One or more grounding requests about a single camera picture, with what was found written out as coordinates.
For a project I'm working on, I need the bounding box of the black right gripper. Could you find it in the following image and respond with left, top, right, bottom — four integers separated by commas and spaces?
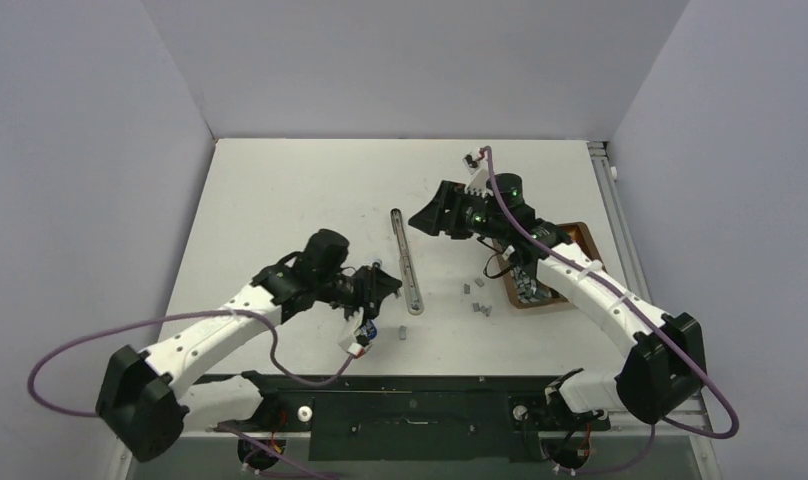
410, 181, 508, 240

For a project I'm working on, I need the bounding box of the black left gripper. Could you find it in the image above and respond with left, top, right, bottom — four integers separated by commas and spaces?
315, 265, 401, 328

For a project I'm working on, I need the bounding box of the blue stapler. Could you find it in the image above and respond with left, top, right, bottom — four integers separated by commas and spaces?
361, 320, 377, 343

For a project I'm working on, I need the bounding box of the silver black stapler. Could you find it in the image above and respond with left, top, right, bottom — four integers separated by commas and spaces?
390, 208, 424, 315

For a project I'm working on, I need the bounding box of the brown plastic divided tray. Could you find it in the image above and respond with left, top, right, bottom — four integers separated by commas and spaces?
501, 222, 602, 310

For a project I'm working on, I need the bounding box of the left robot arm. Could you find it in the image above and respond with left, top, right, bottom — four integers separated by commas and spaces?
95, 229, 402, 462

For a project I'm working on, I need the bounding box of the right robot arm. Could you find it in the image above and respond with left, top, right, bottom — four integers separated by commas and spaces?
408, 173, 706, 428

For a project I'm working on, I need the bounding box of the pile of grey staples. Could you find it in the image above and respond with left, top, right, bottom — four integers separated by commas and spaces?
509, 267, 552, 306

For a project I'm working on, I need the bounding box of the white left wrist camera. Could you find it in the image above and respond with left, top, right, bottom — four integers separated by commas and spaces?
337, 311, 373, 358

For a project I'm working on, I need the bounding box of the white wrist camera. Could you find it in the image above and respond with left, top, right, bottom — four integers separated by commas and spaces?
463, 151, 489, 197
337, 311, 373, 358

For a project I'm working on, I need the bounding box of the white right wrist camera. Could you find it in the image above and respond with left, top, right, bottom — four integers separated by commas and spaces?
463, 151, 489, 197

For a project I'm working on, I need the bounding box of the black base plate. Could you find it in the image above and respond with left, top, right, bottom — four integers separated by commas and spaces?
145, 374, 680, 463

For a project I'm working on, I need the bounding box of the aluminium frame rail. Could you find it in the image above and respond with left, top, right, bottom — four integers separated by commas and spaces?
115, 140, 717, 441

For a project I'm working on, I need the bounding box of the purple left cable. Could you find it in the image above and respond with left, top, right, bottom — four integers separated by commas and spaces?
26, 309, 359, 480

